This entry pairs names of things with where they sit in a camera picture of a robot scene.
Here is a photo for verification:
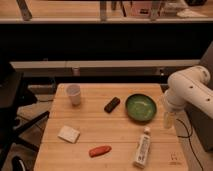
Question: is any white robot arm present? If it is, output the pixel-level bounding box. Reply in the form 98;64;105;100
161;65;213;129

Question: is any white paper cup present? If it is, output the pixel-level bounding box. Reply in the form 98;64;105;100
66;84;81;106

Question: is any grey metal shelf rail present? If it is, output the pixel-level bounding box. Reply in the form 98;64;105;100
11;60;200;69

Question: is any red orange pepper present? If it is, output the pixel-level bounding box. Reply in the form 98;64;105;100
89;145;112;157

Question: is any white folded cloth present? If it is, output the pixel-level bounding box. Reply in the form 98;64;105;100
58;126;80;143

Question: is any dark brown rectangular block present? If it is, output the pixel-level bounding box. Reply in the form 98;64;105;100
104;97;120;113

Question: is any green bowl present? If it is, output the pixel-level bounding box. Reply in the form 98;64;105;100
125;94;157;122

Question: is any white glue bottle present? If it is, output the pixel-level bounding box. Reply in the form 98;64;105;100
134;127;151;168

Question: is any dark grey panel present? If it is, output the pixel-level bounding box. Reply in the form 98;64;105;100
184;41;213;153

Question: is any black cable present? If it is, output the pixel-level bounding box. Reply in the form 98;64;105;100
175;118;204;171

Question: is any black chair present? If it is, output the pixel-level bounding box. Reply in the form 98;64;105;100
0;60;49;171

